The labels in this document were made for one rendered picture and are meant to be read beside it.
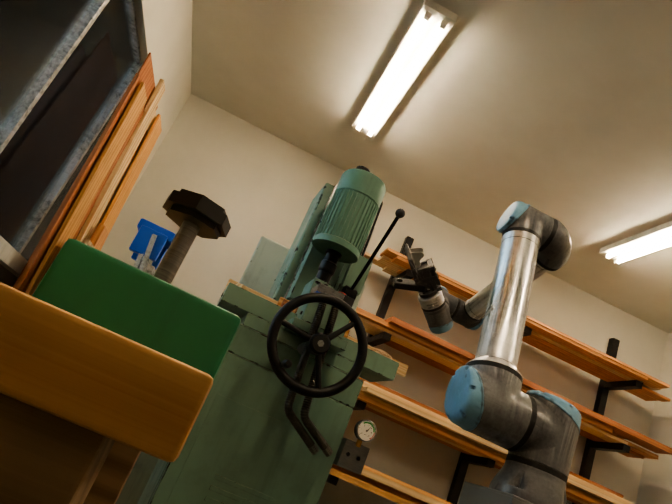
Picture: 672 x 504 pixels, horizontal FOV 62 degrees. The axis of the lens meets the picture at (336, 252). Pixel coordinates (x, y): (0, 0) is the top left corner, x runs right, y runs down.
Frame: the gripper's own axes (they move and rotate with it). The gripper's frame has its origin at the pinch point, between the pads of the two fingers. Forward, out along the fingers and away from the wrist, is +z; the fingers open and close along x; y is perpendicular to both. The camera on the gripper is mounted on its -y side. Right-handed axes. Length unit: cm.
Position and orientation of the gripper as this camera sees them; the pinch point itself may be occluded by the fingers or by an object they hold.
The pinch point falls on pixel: (405, 248)
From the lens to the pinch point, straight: 201.3
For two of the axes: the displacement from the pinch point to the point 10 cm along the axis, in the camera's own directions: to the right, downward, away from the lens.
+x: -0.4, 4.3, -9.0
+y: 9.3, -3.2, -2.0
